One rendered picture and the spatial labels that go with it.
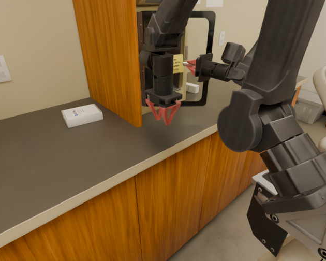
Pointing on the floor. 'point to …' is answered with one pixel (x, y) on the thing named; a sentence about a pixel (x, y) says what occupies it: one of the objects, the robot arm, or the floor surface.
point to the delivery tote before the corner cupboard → (308, 106)
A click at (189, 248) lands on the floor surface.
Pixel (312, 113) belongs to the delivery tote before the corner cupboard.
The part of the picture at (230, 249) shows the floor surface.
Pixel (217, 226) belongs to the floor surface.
